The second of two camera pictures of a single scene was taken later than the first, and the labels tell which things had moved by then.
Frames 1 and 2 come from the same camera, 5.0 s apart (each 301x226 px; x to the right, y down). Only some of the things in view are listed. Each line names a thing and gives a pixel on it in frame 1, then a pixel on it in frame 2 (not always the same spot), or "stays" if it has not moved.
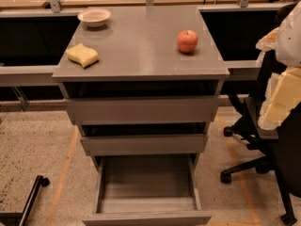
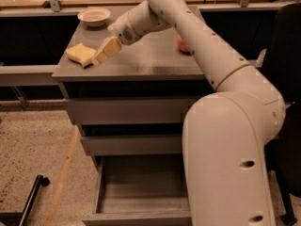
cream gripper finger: x=277 y=110 to x=102 y=57
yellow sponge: x=81 y=55 stays
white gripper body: x=291 y=41 to x=121 y=29
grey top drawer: x=141 y=109 stays
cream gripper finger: x=286 y=95 to x=113 y=46
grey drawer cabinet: x=145 y=104 stays
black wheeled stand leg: x=20 y=218 stays
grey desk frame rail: x=30 y=75 stays
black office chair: x=280 y=148 stays
